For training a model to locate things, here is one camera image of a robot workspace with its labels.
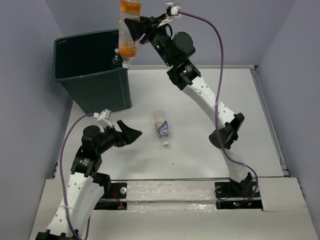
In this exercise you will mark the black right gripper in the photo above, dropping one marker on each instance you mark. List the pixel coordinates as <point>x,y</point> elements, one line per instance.
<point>137,27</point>

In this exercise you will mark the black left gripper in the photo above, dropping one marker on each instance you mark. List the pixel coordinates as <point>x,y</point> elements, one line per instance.
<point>128,135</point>

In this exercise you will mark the large orange label bottle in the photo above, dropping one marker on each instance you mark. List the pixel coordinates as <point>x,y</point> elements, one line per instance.
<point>127,48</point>

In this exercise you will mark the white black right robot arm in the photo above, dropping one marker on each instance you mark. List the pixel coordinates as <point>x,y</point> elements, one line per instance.
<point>175,50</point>

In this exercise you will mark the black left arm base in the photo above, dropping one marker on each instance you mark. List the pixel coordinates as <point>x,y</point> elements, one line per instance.
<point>115,199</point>

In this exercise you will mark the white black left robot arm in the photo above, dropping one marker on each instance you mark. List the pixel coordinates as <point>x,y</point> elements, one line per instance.
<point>86,185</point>

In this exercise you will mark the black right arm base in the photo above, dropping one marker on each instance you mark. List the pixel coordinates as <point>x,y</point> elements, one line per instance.
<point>232,195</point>

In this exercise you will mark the dark green plastic bin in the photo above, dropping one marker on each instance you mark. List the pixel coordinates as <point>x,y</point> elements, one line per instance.
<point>84,65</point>

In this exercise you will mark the clear bottle white blue label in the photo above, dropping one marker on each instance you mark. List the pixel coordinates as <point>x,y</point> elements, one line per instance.
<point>161,126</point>

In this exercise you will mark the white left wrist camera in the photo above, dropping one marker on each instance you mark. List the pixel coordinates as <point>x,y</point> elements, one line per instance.
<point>103,118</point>

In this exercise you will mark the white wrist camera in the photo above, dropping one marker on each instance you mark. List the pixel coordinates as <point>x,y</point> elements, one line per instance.
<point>103,118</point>
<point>172,13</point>

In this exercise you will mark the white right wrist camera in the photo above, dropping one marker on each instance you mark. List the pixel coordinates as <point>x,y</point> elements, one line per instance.
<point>172,13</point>

